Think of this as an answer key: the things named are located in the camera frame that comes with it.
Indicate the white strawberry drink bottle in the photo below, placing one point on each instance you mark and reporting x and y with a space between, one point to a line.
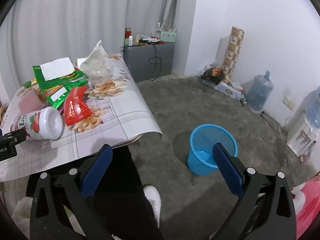
43 123

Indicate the clear plastic bag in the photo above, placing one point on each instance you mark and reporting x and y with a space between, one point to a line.
98 63

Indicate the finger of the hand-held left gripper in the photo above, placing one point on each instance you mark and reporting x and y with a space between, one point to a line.
16 135

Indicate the red foil wrapper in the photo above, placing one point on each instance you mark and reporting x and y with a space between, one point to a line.
76 107

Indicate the blue dispenser water bottle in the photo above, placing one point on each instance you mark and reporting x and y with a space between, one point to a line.
315 110

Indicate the white printed box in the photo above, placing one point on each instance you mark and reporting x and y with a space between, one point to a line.
230 90

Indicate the white wall socket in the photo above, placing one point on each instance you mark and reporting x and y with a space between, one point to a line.
288 102

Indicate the blue plastic wastebasket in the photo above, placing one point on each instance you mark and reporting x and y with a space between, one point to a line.
207 145

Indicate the pink box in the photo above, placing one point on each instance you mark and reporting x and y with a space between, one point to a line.
31 102

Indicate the white shoe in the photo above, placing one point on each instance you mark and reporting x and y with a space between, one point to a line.
153 200

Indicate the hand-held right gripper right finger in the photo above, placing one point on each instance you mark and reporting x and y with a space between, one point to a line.
228 170

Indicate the small white bottle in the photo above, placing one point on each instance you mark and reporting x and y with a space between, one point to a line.
130 41

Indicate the white water dispenser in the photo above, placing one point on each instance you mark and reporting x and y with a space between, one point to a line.
301 135

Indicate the white paper tissue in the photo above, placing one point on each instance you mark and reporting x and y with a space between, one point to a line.
56 67

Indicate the red thermos bottle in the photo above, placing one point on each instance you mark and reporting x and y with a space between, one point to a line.
127 32

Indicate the person's black trouser legs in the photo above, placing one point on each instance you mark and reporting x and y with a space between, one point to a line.
125 192

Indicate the small green packet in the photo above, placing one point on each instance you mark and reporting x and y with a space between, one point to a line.
27 83

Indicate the white curtain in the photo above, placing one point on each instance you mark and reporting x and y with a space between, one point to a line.
75 17

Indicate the grey cabinet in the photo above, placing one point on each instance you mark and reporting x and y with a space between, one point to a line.
142 60

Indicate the dark bag with orange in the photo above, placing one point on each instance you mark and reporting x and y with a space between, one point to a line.
212 76

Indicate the blue water jug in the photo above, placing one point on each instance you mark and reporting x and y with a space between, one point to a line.
260 92

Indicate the pink printed blanket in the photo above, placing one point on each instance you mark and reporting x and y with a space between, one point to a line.
308 200

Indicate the green foil snack bag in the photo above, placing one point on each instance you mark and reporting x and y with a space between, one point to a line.
58 86

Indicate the green plastic basket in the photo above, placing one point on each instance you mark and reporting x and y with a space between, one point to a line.
168 36

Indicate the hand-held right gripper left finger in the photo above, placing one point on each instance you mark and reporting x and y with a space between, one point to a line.
97 172

